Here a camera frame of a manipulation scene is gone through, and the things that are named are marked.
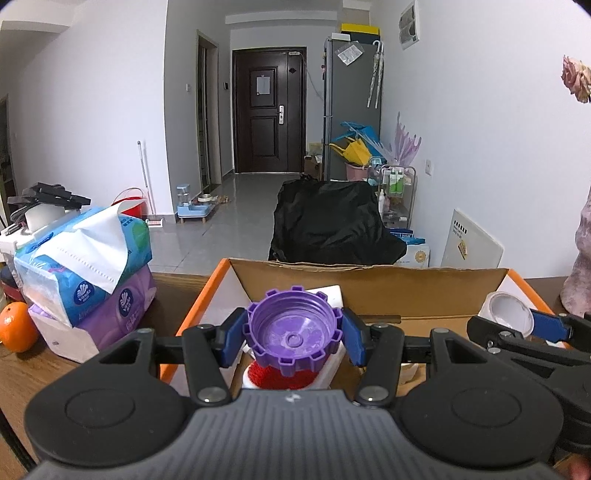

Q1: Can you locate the white folded umbrella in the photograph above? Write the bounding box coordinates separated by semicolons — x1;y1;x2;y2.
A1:
367;41;386;109

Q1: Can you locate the grey side door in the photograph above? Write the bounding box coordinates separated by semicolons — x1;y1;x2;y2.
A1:
196;30;222;197

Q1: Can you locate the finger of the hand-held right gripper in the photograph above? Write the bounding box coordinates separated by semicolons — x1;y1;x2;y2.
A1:
466;315;591;370
530;308;591;344

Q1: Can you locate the blue tissue pack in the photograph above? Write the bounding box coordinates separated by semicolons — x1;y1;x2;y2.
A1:
13;203;153;328

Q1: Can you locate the metal trolley with bottles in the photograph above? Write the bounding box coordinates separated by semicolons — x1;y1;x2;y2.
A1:
369;157;419;232

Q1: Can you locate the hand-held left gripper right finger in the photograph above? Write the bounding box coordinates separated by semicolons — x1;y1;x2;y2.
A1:
341;308;497;408

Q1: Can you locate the small cardboard box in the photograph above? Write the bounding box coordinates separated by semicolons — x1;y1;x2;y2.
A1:
303;143;324;182

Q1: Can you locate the dark brown entrance door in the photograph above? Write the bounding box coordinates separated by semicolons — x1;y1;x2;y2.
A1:
231;46;308;175

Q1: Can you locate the orange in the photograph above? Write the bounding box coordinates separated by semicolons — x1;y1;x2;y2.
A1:
0;301;40;354

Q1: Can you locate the purple bottle cap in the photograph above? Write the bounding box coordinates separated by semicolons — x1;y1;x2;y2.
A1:
243;286;342;377

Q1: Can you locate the purple tissue pack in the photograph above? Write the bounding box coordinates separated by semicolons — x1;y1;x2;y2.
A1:
28;265;158;365

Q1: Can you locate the clear plastic packet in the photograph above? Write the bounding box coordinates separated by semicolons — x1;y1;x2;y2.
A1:
336;44;365;65

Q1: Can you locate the red and white lint brush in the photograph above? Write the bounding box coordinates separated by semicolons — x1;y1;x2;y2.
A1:
240;285;348;392

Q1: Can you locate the yellow bag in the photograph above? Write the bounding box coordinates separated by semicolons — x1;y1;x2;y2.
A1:
329;141;371;166

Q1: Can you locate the white bottle cap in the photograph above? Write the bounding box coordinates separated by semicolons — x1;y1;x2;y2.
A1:
478;291;536;340

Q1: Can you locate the yellow box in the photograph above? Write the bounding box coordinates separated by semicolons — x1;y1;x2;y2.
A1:
341;23;382;43

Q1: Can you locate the white wall panel box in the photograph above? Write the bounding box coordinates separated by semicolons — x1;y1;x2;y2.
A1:
398;0;422;51

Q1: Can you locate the purple ceramic vase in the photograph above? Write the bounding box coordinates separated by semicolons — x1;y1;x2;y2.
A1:
558;185;591;319

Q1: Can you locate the blue pet feeder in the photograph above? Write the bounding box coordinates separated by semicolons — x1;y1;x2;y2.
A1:
176;185;220;227

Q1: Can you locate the grey refrigerator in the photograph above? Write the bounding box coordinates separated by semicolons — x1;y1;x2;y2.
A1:
323;36;383;183

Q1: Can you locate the blue bag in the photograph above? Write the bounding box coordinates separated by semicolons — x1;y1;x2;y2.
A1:
341;121;382;153

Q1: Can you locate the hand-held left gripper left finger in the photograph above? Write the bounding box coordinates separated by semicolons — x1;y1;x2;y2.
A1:
95;307;250;408

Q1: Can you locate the white printed carton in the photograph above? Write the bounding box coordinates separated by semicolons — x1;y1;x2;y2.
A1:
394;242;431;268

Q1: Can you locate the red cardboard box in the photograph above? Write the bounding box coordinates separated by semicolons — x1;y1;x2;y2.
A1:
159;257;557;400

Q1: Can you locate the red bucket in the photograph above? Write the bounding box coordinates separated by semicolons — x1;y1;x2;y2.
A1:
111;187;148;217

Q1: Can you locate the purple umbrella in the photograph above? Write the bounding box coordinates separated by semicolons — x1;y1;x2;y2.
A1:
379;111;423;167

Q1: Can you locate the white board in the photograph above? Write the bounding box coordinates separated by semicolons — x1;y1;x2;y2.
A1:
441;209;505;269

